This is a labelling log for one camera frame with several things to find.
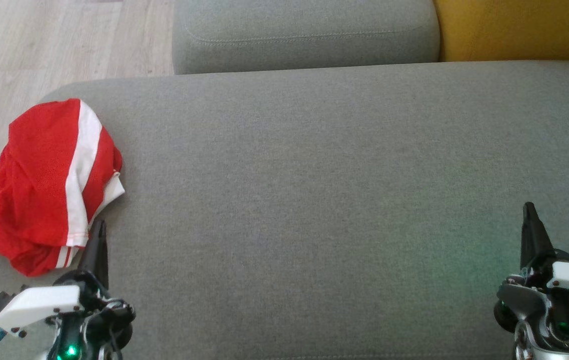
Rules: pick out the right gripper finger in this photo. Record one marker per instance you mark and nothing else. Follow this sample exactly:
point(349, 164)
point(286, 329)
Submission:
point(534, 240)

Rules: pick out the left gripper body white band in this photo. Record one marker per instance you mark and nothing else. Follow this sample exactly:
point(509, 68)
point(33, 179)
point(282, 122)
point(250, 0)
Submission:
point(39, 305)

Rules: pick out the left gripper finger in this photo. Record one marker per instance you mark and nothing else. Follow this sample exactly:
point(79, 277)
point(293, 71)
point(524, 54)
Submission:
point(98, 255)

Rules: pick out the red shorts with white stripe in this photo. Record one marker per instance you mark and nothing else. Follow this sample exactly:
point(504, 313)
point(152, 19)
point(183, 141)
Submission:
point(34, 165)

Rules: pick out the grey sofa seat cushion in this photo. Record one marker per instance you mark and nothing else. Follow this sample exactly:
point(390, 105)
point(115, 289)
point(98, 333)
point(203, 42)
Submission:
point(289, 200)

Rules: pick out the yellow sofa cushion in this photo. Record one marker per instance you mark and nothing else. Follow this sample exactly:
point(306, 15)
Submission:
point(514, 25)

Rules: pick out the grey sofa back cushion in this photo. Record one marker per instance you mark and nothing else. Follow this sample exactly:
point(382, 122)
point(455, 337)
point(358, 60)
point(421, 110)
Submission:
point(304, 30)

